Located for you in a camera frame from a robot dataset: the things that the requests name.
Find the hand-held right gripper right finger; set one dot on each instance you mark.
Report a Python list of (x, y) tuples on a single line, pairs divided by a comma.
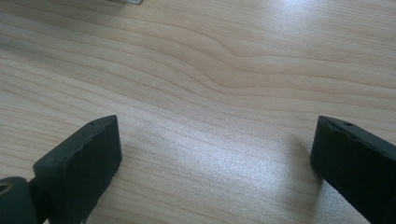
[(358, 161)]

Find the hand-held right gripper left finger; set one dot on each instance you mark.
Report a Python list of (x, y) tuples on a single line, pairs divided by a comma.
[(77, 174)]

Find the grey metal object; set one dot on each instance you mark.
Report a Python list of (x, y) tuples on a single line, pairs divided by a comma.
[(130, 1)]

